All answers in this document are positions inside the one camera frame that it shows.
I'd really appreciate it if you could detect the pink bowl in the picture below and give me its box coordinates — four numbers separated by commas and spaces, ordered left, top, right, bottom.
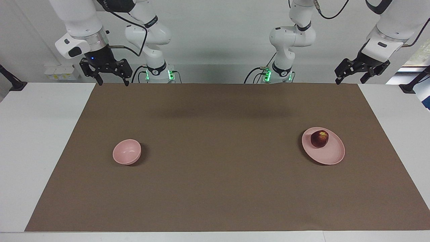
113, 139, 142, 165

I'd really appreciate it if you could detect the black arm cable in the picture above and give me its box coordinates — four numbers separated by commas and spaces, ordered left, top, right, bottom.
97, 0, 148, 57
314, 0, 430, 47

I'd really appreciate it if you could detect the window with green view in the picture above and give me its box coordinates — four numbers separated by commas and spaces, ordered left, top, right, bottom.
398, 35, 430, 73

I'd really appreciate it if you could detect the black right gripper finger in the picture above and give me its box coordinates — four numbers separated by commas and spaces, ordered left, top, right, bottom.
80, 59, 103, 85
107, 59, 132, 86

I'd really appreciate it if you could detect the pink plate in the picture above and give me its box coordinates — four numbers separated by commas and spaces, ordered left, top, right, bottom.
302, 127, 345, 165

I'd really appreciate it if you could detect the brown table mat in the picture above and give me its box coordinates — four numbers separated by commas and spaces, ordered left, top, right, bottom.
25, 83, 430, 232

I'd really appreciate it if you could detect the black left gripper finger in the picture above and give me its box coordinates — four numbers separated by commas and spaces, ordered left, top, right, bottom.
360, 60, 390, 84
335, 59, 361, 84

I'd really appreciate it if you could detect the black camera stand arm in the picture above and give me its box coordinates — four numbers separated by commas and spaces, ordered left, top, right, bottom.
399, 66, 430, 94
0, 64, 27, 92

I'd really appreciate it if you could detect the black base cable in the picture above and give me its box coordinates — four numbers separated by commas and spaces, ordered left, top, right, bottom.
244, 52, 277, 84
131, 66, 148, 83

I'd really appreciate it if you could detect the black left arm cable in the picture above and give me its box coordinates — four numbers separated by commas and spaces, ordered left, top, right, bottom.
314, 0, 430, 47

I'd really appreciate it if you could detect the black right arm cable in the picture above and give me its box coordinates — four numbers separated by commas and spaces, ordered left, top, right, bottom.
97, 0, 148, 57

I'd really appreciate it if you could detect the white wall socket strip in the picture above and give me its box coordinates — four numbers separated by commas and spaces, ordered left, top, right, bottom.
45, 65, 75, 80

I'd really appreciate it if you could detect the red apple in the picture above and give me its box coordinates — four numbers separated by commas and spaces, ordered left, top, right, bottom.
310, 130, 330, 149

